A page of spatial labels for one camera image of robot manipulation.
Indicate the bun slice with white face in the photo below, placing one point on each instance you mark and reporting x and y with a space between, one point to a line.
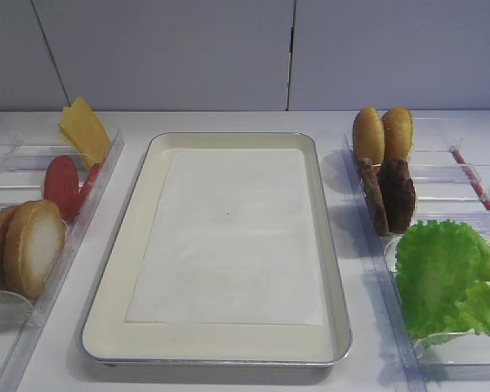
34 239

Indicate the thin brown meat patty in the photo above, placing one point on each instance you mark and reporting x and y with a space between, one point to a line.
373 196

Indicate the dark brown meat patty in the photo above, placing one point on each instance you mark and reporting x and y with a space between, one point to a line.
398 194

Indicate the rear red tomato slice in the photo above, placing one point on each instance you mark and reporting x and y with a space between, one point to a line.
83 193

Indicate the red tomato slice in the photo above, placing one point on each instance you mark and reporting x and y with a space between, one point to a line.
83 193
61 185

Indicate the front yellow cheese slice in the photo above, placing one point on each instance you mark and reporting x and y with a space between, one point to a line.
86 131

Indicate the front red tomato slice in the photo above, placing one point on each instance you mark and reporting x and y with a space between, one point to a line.
61 185

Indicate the rear pale cheese slice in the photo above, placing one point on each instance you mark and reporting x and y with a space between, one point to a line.
63 135

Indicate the green lettuce leaf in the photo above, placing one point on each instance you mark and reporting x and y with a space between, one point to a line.
443 279

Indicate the white paper liner sheet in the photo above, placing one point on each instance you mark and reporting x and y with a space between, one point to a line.
233 241

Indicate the cream metal baking tray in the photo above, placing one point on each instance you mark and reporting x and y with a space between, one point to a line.
109 337

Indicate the left golden bun top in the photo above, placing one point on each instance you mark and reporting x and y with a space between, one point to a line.
368 135

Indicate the golden bun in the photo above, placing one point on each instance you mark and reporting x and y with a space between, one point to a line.
368 135
398 131

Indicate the right golden bun top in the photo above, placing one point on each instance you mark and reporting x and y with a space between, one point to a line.
398 131

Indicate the right clear acrylic rack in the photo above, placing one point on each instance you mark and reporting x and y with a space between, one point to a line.
448 188

